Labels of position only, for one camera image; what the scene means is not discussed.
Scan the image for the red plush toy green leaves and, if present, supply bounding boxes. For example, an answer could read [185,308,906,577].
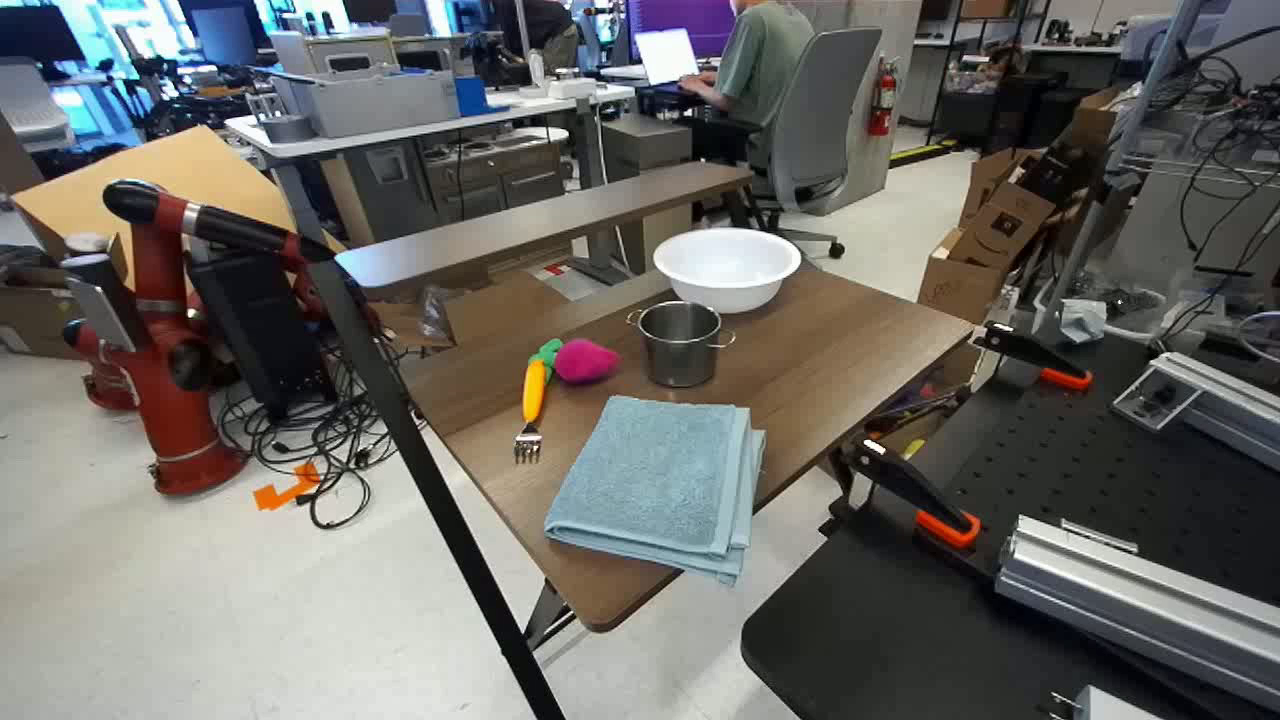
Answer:
[534,334,620,389]

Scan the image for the red robot arm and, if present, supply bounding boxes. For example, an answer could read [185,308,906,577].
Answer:
[63,179,331,495]

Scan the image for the white plastic basin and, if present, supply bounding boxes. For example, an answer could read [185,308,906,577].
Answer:
[650,228,801,310]

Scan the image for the small steel pot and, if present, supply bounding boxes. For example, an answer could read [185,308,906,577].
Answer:
[633,301,737,389]

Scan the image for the folded light blue towel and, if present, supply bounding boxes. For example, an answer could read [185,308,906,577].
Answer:
[544,394,769,578]

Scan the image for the grey long bench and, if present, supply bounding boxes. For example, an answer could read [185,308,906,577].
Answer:
[334,163,751,286]

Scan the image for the grey office chair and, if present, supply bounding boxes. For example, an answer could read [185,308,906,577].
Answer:
[728,27,879,239]

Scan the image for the open white laptop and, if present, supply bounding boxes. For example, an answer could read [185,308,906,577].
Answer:
[634,27,698,84]

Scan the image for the black tripod pole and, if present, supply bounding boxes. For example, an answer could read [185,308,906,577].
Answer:
[307,259,564,720]

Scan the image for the seated person green shirt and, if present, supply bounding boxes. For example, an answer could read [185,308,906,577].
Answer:
[680,0,812,163]

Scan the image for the red fire extinguisher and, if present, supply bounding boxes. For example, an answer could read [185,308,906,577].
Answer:
[867,57,895,139]

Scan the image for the cardboard boxes stack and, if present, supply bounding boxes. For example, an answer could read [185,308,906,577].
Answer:
[916,87,1116,319]

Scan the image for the far black orange clamp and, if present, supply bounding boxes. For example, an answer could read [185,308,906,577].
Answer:
[973,325,1091,390]

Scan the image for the large cardboard sheet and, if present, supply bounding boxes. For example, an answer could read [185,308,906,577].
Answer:
[7,124,300,256]

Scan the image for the yellow handled brush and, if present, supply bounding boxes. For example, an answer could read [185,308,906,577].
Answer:
[512,357,547,462]

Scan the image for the black clamp orange handle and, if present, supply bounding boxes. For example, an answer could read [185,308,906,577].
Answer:
[847,440,984,552]

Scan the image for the black floor cables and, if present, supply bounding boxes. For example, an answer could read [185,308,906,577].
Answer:
[214,373,403,535]

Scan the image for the aluminium extrusion rail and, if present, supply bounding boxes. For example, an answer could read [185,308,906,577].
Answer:
[997,517,1280,713]

